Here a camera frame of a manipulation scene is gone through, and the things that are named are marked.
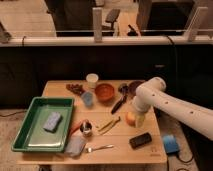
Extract yellow red apple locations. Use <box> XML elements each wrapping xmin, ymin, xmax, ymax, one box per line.
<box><xmin>125</xmin><ymin>112</ymin><xmax>136</xmax><ymax>126</ymax></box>

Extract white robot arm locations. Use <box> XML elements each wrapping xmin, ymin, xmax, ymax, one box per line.
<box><xmin>132</xmin><ymin>77</ymin><xmax>213</xmax><ymax>141</ymax></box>

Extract white paper cup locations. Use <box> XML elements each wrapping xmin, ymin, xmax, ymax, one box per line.
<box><xmin>86</xmin><ymin>73</ymin><xmax>99</xmax><ymax>89</ymax></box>

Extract black sponge block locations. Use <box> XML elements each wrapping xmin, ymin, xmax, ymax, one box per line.
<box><xmin>129</xmin><ymin>133</ymin><xmax>152</xmax><ymax>149</ymax></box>

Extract purple bowl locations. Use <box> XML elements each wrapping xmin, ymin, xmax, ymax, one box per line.
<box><xmin>129</xmin><ymin>81</ymin><xmax>144</xmax><ymax>98</ymax></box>

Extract yellow banana peel strips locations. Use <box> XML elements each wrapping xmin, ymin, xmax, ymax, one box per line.
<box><xmin>98</xmin><ymin>117</ymin><xmax>121</xmax><ymax>135</ymax></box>

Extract orange bowl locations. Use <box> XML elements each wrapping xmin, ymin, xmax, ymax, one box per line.
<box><xmin>95</xmin><ymin>83</ymin><xmax>115</xmax><ymax>102</ymax></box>

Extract silver fork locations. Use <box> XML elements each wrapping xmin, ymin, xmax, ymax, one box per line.
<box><xmin>83</xmin><ymin>145</ymin><xmax>114</xmax><ymax>153</ymax></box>

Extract brown grape bunch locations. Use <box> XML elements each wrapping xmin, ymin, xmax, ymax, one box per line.
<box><xmin>66</xmin><ymin>84</ymin><xmax>85</xmax><ymax>96</ymax></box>

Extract grey folded cloth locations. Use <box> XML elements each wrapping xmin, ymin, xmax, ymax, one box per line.
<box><xmin>65</xmin><ymin>136</ymin><xmax>86</xmax><ymax>157</ymax></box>

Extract blue sponge in tray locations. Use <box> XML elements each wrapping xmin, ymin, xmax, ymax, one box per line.
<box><xmin>43</xmin><ymin>112</ymin><xmax>62</xmax><ymax>132</ymax></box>

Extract black office chair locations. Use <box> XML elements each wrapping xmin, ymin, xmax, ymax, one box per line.
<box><xmin>102</xmin><ymin>9</ymin><xmax>120</xmax><ymax>32</ymax></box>

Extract green plastic tray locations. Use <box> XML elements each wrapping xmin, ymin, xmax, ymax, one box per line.
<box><xmin>12</xmin><ymin>97</ymin><xmax>74</xmax><ymax>152</ymax></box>

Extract black handled spoon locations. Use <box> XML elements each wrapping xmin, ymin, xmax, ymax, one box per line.
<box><xmin>111</xmin><ymin>83</ymin><xmax>128</xmax><ymax>114</ymax></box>

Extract white horizontal rail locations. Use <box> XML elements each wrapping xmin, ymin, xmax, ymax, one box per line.
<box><xmin>0</xmin><ymin>35</ymin><xmax>213</xmax><ymax>47</ymax></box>

